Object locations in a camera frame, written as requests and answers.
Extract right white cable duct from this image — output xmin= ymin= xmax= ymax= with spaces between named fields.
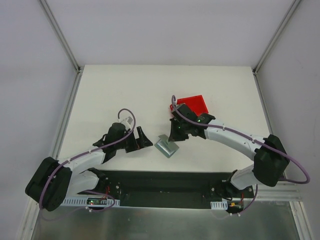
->
xmin=210 ymin=201 xmax=228 ymax=211

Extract red plastic bin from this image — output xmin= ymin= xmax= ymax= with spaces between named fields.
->
xmin=174 ymin=95 xmax=209 ymax=120

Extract right aluminium frame post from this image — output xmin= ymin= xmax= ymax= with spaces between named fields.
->
xmin=252 ymin=0 xmax=303 ymax=75

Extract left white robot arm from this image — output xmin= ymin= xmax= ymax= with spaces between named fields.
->
xmin=25 ymin=122 xmax=153 ymax=212

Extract aluminium frame post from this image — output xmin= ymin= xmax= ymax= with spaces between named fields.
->
xmin=38 ymin=0 xmax=85 ymax=73
xmin=252 ymin=0 xmax=303 ymax=75

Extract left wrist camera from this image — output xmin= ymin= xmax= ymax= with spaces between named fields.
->
xmin=120 ymin=116 xmax=134 ymax=129

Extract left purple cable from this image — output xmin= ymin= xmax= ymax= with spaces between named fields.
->
xmin=38 ymin=108 xmax=137 ymax=222

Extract white cable duct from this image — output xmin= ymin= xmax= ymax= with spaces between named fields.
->
xmin=210 ymin=201 xmax=228 ymax=211
xmin=61 ymin=196 xmax=121 ymax=208

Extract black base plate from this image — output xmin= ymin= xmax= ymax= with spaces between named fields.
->
xmin=77 ymin=169 xmax=260 ymax=208

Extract left white cable duct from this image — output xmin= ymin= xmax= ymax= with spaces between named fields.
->
xmin=61 ymin=196 xmax=121 ymax=208

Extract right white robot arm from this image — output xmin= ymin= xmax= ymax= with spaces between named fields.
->
xmin=169 ymin=103 xmax=290 ymax=198

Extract purple cable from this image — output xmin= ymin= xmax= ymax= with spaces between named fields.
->
xmin=38 ymin=108 xmax=137 ymax=222
xmin=170 ymin=94 xmax=311 ymax=221

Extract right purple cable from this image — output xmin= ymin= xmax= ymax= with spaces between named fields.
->
xmin=170 ymin=94 xmax=311 ymax=221

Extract left aluminium frame post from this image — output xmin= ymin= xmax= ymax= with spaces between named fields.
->
xmin=38 ymin=0 xmax=85 ymax=73

